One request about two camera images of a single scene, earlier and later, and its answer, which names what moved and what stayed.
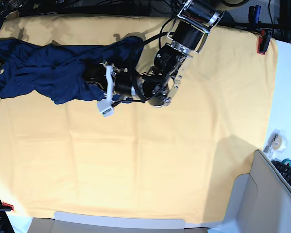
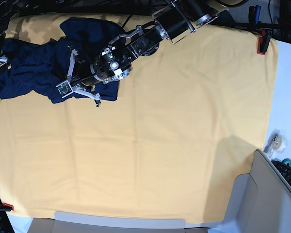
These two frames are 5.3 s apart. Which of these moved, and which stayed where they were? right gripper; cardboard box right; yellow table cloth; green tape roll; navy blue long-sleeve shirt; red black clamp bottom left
Moved: right gripper; navy blue long-sleeve shirt
Stayed: green tape roll; cardboard box right; red black clamp bottom left; yellow table cloth
